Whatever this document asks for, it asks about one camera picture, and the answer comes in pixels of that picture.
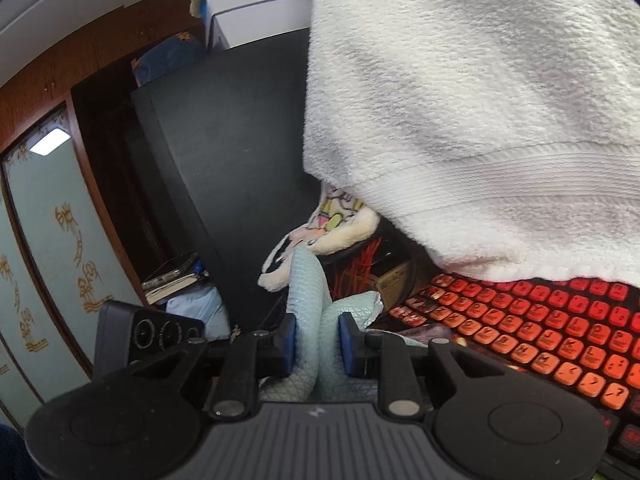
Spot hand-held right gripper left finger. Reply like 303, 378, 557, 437
131, 312, 298, 422

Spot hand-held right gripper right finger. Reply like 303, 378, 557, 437
339, 312, 508, 421

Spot light blue cleaning cloth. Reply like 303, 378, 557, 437
260, 247, 385, 403

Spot person's left forearm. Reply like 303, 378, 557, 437
0, 422, 40, 480

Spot thick dark-covered book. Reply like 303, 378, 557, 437
145, 271, 210, 307

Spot black desk mat red print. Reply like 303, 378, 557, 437
320, 220, 451, 346

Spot light blue plastic bag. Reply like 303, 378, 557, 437
165, 287, 230, 342

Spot frosted glass door panel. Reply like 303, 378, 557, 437
0, 192, 43, 431
1, 110, 146, 403

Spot cream cartoon plush cushion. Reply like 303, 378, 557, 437
257, 182, 377, 292

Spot black keyboard red keys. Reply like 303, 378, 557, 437
387, 272, 640, 480

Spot black computer case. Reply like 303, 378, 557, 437
131, 27, 326, 333

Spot white terry towel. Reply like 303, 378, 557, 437
302, 0, 640, 283

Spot brown wooden wardrobe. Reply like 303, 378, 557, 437
0, 0, 211, 431

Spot blue printed bag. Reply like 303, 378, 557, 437
131, 31, 208, 86

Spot white cardboard box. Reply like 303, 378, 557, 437
202, 0, 315, 52

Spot black cable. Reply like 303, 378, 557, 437
250, 295, 287, 333

